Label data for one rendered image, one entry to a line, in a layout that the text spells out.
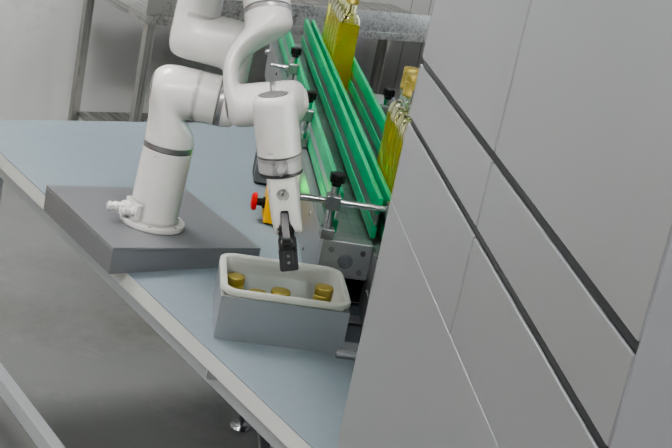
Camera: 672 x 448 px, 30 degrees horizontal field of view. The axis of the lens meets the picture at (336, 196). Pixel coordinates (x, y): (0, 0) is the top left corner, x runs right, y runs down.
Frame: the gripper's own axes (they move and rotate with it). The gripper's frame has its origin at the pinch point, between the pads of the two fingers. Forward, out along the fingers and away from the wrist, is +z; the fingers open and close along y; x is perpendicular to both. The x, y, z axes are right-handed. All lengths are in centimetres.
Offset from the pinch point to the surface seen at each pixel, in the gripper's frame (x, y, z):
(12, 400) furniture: 67, 62, 54
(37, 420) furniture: 60, 52, 55
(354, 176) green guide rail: -14.7, 44.3, 1.2
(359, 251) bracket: -12.9, 10.4, 4.6
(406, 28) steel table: -56, 320, 26
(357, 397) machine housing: -7, -79, -13
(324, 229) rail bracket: -6.8, 9.8, -0.4
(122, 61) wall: 67, 342, 35
